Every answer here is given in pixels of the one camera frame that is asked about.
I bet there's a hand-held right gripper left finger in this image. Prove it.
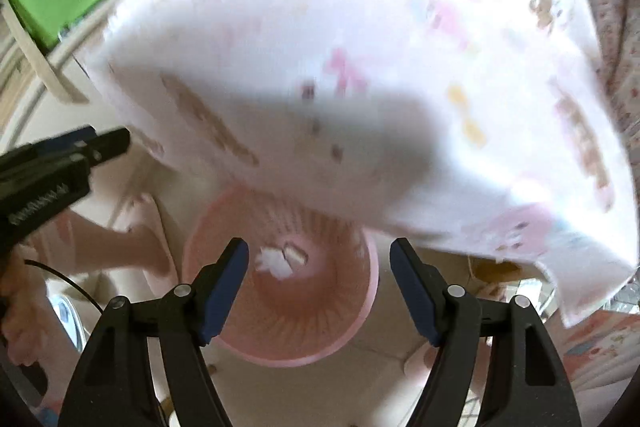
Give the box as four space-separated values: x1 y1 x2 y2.
57 237 249 427

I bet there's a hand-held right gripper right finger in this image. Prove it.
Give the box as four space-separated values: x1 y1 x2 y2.
390 237 583 427

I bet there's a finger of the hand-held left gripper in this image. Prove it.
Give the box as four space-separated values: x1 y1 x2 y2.
84 129 132 171
30 126 97 156

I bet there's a white tissue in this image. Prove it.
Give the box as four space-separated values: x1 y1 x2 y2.
256 246 287 280

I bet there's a pink plastic basket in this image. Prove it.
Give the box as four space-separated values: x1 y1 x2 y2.
181 187 378 369

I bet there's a small beige paper scrap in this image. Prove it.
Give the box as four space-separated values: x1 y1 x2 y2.
282 245 307 269

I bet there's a person's left hand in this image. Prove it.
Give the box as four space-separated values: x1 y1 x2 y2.
0 252 53 368

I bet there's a pink slipper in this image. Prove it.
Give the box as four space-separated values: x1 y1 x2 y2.
407 342 451 390

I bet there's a white and blue object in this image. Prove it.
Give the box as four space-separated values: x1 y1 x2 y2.
49 291 83 350

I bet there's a person's printed pajamas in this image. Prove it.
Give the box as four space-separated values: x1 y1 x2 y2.
557 304 640 393

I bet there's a printed pink tablecloth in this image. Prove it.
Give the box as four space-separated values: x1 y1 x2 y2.
82 0 638 328

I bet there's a pink floral cloth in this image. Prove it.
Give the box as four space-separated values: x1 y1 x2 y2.
574 0 640 145

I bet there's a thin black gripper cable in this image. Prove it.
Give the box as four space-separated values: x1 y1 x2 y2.
24 259 103 310

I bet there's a white furniture frame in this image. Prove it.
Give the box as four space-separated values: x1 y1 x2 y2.
0 0 88 105

